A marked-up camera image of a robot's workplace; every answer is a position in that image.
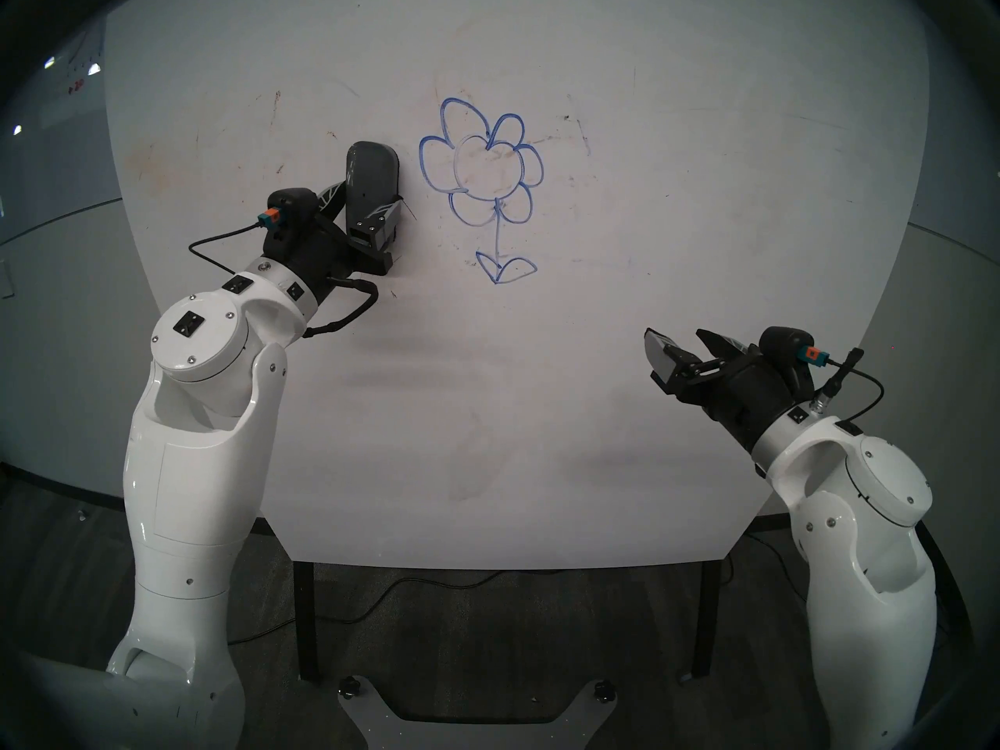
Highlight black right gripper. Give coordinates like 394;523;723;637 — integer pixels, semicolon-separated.
644;327;805;452

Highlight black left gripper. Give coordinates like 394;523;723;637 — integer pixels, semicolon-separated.
263;180;404;309

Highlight dark grey whiteboard eraser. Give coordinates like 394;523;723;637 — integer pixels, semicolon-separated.
345;141;402;226

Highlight white whiteboard panel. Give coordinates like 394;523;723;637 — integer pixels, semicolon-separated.
104;0;934;573

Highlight black table leg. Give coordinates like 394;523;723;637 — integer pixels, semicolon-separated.
294;561;323;683
691;559;723;679

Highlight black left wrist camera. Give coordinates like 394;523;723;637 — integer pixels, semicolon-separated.
260;187;320;238

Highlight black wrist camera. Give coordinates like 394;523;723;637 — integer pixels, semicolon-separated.
759;325;830;402
260;187;320;238

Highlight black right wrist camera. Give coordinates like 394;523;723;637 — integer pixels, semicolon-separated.
759;325;830;402

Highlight thick black left gripper cable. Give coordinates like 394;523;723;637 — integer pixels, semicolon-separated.
303;276;380;340

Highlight thin black left camera cable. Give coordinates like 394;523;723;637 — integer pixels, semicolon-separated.
188;221;265;279

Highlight thin black floor cable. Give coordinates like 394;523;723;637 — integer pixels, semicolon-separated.
750;533;810;601
227;571;502;645

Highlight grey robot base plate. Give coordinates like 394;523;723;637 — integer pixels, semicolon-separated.
337;678;620;750

